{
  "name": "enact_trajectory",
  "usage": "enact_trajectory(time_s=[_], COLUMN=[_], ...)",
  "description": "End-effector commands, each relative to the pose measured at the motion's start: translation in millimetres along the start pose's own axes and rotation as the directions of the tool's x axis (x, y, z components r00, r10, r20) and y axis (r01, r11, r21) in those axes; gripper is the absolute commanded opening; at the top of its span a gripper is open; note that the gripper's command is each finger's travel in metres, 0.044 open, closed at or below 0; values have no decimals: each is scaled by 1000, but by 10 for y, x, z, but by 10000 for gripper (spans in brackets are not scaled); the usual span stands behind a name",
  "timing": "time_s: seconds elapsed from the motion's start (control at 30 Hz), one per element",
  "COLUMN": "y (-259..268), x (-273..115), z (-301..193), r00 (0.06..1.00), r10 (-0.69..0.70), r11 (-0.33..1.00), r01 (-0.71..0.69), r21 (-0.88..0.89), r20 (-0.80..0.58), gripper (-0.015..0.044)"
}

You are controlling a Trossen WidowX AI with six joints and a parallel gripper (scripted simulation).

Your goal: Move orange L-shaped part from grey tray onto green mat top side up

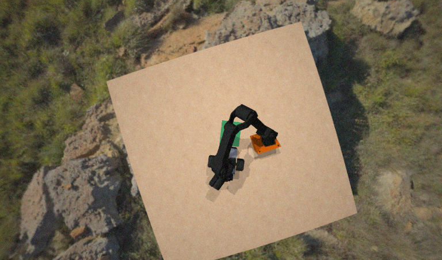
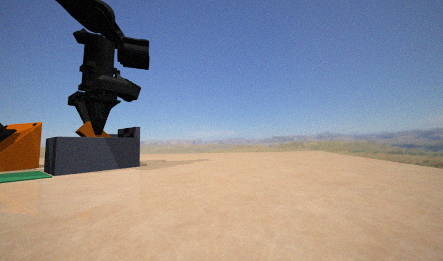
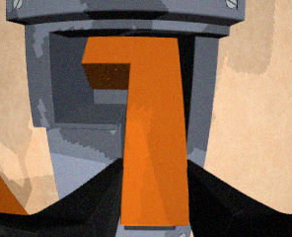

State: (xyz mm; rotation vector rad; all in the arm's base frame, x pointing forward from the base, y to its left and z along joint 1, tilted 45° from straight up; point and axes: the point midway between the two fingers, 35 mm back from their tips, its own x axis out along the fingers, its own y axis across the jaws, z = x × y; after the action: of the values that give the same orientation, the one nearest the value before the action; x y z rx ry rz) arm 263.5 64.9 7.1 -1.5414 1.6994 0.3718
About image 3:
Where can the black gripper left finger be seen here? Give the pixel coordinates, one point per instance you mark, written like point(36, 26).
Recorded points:
point(91, 211)

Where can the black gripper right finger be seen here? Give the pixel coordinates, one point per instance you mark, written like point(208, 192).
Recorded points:
point(216, 209)

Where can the orange l-shaped part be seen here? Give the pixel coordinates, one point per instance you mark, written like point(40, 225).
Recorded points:
point(155, 186)

